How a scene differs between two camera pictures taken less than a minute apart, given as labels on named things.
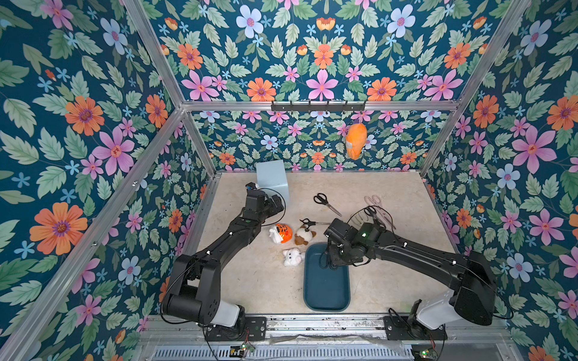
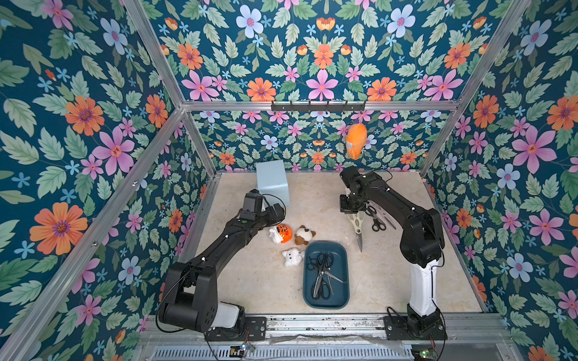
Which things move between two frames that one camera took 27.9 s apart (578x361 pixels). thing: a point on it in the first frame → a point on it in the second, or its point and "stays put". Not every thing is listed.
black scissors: x=322 y=198 → x=324 y=262
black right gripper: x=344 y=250 → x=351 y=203
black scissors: x=371 y=210 stays put
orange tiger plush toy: x=281 y=233 stays put
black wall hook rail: x=318 y=107 stays put
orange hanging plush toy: x=357 y=136 stays put
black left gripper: x=271 y=208 → x=272 y=218
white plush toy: x=293 y=257 stays put
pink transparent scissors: x=375 y=201 stays put
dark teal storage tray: x=324 y=289 stays put
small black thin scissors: x=308 y=222 → x=311 y=266
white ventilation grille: x=281 y=353 stays put
